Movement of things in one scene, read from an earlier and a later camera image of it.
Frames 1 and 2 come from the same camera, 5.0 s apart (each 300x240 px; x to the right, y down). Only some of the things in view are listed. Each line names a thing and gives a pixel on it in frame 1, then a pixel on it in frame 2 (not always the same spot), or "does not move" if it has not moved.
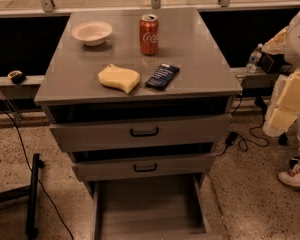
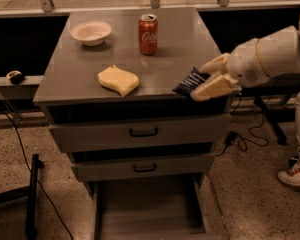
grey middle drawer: (197, 165) does not move
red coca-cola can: (149, 34) does not move
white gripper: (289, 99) to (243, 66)
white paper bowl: (92, 33) does not move
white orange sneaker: (298, 173) does not move
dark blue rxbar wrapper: (161, 78) to (186, 85)
